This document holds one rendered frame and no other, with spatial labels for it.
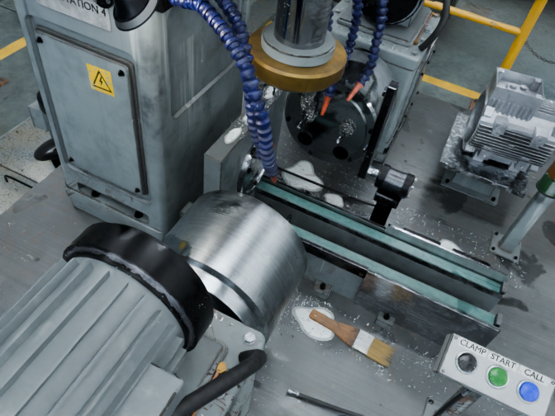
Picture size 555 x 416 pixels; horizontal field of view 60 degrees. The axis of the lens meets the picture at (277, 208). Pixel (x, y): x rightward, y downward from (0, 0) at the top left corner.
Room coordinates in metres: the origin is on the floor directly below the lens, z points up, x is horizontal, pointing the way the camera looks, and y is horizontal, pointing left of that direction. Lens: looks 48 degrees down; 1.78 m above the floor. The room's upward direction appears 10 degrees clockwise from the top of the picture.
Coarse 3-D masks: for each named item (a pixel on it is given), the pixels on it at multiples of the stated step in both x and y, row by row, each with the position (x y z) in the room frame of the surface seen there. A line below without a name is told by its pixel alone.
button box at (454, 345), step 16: (448, 336) 0.43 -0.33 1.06; (448, 352) 0.40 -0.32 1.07; (464, 352) 0.40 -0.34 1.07; (480, 352) 0.40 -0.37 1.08; (448, 368) 0.38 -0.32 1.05; (480, 368) 0.38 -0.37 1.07; (512, 368) 0.38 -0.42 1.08; (528, 368) 0.39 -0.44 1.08; (464, 384) 0.36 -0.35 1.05; (480, 384) 0.36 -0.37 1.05; (512, 384) 0.36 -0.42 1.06; (544, 384) 0.37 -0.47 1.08; (496, 400) 0.34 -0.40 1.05; (512, 400) 0.34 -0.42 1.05; (544, 400) 0.35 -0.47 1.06
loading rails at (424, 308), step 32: (256, 192) 0.83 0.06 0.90; (288, 192) 0.84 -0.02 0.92; (320, 224) 0.78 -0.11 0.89; (352, 224) 0.77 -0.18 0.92; (320, 256) 0.67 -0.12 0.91; (352, 256) 0.68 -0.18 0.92; (384, 256) 0.73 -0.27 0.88; (416, 256) 0.71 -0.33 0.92; (448, 256) 0.72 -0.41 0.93; (320, 288) 0.64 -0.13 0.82; (352, 288) 0.64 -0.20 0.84; (384, 288) 0.61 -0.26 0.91; (416, 288) 0.62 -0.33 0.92; (448, 288) 0.67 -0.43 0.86; (480, 288) 0.66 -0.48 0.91; (384, 320) 0.59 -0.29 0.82; (416, 320) 0.58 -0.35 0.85; (448, 320) 0.57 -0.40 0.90; (480, 320) 0.56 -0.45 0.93
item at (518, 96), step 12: (504, 72) 1.19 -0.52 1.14; (492, 84) 1.15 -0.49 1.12; (504, 84) 1.18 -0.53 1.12; (516, 84) 1.19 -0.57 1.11; (528, 84) 1.19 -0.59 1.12; (540, 84) 1.17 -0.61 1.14; (492, 96) 1.11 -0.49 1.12; (504, 96) 1.11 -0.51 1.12; (516, 96) 1.10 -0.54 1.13; (528, 96) 1.10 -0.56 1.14; (504, 108) 1.10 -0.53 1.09; (516, 108) 1.09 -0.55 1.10; (528, 108) 1.09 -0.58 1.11; (528, 120) 1.09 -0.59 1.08
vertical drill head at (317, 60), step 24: (288, 0) 0.75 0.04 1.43; (312, 0) 0.75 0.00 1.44; (288, 24) 0.75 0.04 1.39; (312, 24) 0.75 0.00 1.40; (264, 48) 0.75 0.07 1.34; (288, 48) 0.74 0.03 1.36; (312, 48) 0.75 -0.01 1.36; (336, 48) 0.81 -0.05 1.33; (264, 72) 0.71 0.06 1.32; (288, 72) 0.70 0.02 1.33; (312, 72) 0.72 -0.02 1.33; (336, 72) 0.74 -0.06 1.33; (312, 96) 0.73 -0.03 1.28
